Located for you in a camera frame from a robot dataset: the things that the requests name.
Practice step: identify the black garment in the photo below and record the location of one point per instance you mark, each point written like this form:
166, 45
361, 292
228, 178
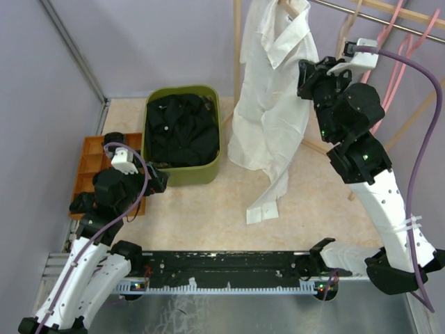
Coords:
180, 131

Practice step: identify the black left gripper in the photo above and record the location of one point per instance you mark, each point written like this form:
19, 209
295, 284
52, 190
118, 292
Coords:
158, 182

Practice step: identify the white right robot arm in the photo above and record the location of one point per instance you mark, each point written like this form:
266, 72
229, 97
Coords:
346, 111

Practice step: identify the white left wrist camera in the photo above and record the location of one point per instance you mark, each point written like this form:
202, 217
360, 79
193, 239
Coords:
123, 161

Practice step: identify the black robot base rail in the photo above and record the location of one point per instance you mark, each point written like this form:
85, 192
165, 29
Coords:
238, 269

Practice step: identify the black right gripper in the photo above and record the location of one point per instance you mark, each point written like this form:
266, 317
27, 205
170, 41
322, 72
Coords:
312, 74

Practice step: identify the beige wooden hanger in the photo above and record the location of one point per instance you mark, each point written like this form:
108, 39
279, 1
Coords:
289, 8
345, 29

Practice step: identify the orange compartment tray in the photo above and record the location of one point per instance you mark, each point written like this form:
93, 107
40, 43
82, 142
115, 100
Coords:
94, 160

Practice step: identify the cream white garment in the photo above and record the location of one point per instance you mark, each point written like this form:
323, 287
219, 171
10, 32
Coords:
269, 119

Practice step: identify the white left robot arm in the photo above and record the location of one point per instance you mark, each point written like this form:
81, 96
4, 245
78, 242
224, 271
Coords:
96, 263

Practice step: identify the black rolled belt front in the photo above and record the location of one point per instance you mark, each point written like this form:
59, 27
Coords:
82, 203

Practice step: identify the pink plastic hanger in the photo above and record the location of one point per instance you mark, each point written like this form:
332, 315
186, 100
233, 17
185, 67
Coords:
406, 48

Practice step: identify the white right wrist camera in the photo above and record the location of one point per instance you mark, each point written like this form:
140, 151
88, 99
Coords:
360, 62

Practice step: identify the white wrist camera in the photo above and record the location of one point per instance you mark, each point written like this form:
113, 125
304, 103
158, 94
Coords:
123, 161
360, 62

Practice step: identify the wooden rack frame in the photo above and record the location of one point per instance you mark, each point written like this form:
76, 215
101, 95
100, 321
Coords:
379, 6

